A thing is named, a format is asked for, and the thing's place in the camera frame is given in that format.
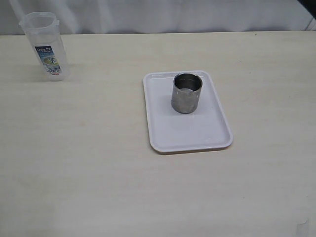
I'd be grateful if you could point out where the stainless steel cup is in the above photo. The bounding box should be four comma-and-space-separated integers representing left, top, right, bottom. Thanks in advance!
171, 73, 203, 114

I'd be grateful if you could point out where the clear plastic water pitcher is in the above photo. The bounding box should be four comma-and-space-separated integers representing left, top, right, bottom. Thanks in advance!
19, 12, 70, 81

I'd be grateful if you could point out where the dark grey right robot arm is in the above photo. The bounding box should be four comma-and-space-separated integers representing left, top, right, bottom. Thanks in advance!
298, 0, 316, 18

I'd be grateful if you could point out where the white rectangular plastic tray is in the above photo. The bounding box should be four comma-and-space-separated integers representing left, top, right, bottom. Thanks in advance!
143, 70, 234, 153

